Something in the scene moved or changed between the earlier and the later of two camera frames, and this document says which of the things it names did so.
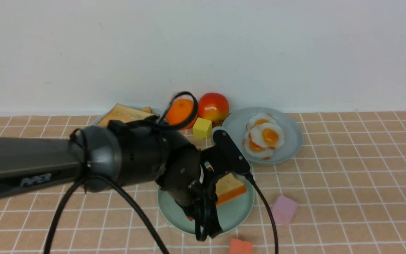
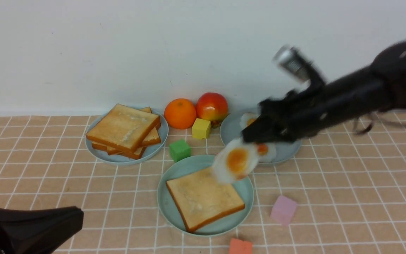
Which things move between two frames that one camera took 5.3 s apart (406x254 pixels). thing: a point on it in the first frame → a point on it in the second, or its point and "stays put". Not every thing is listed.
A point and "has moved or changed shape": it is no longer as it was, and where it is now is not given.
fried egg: (268, 135) has moved or changed shape
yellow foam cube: (202, 128) stays put
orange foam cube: (238, 246) stays put
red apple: (213, 106) stays put
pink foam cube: (284, 209) stays put
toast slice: (230, 186) has moved or changed shape
